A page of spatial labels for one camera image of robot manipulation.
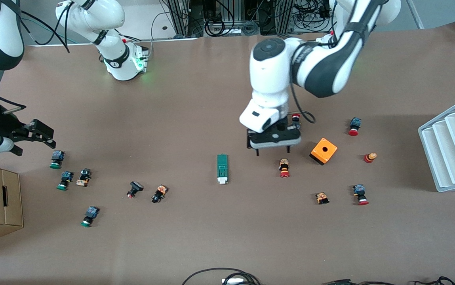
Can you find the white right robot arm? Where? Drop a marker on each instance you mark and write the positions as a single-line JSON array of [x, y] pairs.
[[92, 18]]

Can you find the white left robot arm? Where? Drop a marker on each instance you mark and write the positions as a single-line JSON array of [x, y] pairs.
[[271, 75]]

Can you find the green pushbutton blue block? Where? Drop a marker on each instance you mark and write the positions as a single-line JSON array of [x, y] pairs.
[[57, 158], [90, 215], [65, 179]]

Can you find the red button orange block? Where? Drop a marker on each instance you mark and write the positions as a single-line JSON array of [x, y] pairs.
[[284, 167]]

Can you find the red button black block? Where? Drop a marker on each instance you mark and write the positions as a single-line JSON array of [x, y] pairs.
[[296, 116]]

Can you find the small orange contact block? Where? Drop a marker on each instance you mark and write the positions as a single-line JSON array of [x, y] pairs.
[[322, 198]]

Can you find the red mushroom button blue block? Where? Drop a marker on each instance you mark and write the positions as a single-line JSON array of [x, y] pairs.
[[359, 193], [355, 124]]

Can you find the red yellow button head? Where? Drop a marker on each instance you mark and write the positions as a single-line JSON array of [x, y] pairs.
[[370, 157]]

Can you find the black pushbutton red base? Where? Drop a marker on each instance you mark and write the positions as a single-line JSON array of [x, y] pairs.
[[135, 187]]

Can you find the aluminium profile rack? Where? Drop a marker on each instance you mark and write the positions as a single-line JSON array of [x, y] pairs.
[[183, 16]]

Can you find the white ribbed tray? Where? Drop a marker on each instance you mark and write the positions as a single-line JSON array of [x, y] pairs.
[[453, 158]]

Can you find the orange button enclosure box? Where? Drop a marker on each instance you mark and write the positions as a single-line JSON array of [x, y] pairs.
[[324, 151]]

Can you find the beige black switch block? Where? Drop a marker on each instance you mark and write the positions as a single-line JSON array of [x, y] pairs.
[[84, 177]]

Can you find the black orange selector switch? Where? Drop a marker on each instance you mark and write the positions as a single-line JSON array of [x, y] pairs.
[[160, 193]]

